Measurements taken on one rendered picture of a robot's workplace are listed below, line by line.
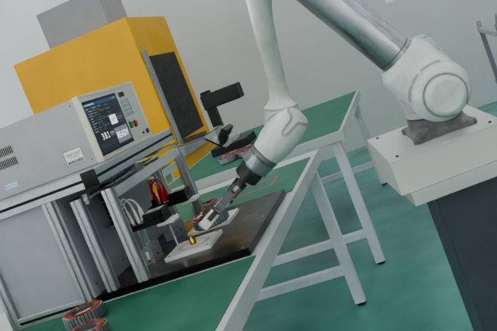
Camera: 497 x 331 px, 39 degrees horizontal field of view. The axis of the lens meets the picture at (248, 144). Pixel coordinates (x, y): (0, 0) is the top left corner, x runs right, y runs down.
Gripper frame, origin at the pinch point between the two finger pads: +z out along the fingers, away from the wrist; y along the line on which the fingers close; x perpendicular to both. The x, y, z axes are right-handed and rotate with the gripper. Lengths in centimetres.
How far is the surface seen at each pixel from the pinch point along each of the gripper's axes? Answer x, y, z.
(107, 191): 26.1, -20.4, 5.9
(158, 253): 5.0, 0.1, 20.5
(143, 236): 11.9, -0.2, 19.0
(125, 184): 25.2, -8.3, 6.3
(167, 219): 9.5, -1.8, 9.1
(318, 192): -30, 114, 3
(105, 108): 46.7, 6.6, -1.7
